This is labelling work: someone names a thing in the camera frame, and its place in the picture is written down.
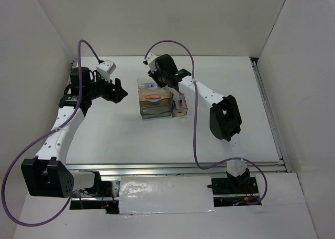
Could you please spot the red gel pen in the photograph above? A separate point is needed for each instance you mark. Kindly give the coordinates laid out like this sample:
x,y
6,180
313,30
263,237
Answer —
x,y
180,100

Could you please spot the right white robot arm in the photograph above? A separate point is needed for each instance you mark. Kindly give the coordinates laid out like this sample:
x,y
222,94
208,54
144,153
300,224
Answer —
x,y
224,115

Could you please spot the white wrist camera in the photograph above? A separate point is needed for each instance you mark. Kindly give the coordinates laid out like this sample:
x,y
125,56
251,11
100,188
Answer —
x,y
149,60
105,69

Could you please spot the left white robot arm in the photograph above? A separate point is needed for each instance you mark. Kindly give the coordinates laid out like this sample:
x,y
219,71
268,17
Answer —
x,y
46,175

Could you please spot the tiered clear stationery organizer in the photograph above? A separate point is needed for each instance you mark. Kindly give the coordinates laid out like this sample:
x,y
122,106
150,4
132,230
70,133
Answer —
x,y
150,111

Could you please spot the small orange brown item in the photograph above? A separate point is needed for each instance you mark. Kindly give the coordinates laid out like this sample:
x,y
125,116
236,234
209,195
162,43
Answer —
x,y
180,113

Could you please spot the black gel pen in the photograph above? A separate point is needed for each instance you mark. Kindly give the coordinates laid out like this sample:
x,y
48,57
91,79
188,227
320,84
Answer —
x,y
174,102

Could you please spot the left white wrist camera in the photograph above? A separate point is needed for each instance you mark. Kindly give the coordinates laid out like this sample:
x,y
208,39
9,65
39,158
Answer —
x,y
105,69

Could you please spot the small blue cap bottle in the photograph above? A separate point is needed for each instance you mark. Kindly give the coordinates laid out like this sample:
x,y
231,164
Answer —
x,y
151,86

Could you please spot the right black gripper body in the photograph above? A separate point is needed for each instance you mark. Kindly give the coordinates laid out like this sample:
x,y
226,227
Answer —
x,y
159,76

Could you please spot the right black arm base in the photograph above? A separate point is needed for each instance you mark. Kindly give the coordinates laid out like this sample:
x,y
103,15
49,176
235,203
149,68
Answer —
x,y
224,186

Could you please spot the orange transparent case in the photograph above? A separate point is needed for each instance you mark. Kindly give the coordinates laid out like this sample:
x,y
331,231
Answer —
x,y
152,97

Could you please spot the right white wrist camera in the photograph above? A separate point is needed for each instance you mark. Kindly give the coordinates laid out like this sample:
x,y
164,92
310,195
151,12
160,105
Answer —
x,y
149,60

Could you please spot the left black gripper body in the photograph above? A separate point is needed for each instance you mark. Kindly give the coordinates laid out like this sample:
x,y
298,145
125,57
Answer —
x,y
101,88

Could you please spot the white foil sheet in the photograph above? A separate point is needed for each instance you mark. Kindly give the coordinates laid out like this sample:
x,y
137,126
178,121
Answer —
x,y
165,195

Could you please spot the clear pen tray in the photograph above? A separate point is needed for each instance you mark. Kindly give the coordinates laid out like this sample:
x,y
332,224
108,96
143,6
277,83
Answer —
x,y
178,104

